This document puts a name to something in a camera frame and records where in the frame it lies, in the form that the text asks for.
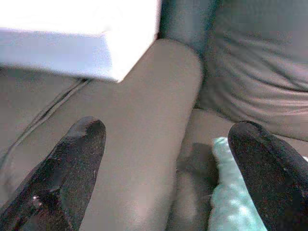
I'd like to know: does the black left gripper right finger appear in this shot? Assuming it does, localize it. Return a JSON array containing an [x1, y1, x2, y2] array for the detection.
[[227, 120, 308, 231]]

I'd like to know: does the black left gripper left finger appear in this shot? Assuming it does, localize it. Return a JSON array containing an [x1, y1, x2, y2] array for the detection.
[[0, 116, 107, 231]]

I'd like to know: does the aqua fleece pillow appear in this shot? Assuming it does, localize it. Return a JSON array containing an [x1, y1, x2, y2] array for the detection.
[[207, 136, 308, 231]]

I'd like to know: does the white box appliance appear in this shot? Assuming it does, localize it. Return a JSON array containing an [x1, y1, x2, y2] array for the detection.
[[0, 0, 162, 84]]

